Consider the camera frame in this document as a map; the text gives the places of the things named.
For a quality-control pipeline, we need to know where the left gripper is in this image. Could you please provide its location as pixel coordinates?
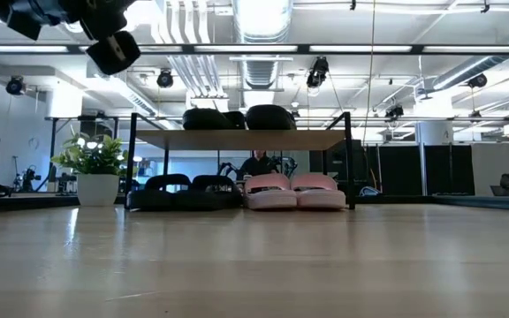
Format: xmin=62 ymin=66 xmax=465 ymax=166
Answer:
xmin=0 ymin=0 xmax=142 ymax=77

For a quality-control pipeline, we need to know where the black foam slide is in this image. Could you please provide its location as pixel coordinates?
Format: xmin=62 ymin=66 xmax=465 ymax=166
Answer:
xmin=182 ymin=108 xmax=247 ymax=131
xmin=125 ymin=173 xmax=194 ymax=212
xmin=245 ymin=104 xmax=299 ymax=131
xmin=187 ymin=174 xmax=244 ymax=210

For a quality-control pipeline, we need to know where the pink foam slide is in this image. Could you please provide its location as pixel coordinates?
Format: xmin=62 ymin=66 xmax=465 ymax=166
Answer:
xmin=242 ymin=172 xmax=299 ymax=210
xmin=290 ymin=172 xmax=347 ymax=210

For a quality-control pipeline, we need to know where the black overhead beam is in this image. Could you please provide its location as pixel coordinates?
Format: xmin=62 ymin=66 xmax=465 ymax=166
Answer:
xmin=0 ymin=42 xmax=509 ymax=57

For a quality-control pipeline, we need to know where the green plant in white pot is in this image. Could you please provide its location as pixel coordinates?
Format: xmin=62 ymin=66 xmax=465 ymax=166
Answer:
xmin=50 ymin=131 xmax=137 ymax=208

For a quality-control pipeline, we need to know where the black tripod equipment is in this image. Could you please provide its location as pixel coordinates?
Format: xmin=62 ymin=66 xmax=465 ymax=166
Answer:
xmin=13 ymin=155 xmax=43 ymax=193

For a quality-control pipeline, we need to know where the black room partition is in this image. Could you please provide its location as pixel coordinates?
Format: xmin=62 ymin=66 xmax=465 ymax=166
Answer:
xmin=364 ymin=143 xmax=476 ymax=197

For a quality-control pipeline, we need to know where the white room column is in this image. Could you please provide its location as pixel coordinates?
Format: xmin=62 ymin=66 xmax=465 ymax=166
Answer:
xmin=414 ymin=95 xmax=454 ymax=195

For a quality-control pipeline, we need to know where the silver ventilation duct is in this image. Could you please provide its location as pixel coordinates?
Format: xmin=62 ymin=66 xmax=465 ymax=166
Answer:
xmin=232 ymin=0 xmax=294 ymax=44

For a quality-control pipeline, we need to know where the wooden shelf with black frame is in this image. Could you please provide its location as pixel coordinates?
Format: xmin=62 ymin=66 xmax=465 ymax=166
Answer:
xmin=124 ymin=111 xmax=356 ymax=211

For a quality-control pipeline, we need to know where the black aluminium table frame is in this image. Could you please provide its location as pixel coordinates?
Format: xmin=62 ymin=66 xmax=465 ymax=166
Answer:
xmin=0 ymin=192 xmax=509 ymax=215

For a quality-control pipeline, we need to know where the thin hanging cord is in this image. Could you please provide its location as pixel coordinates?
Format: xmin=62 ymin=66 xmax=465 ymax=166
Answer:
xmin=360 ymin=0 xmax=377 ymax=145

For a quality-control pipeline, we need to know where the black background rail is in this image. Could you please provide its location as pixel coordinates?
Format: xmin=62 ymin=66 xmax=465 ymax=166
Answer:
xmin=44 ymin=115 xmax=509 ymax=123

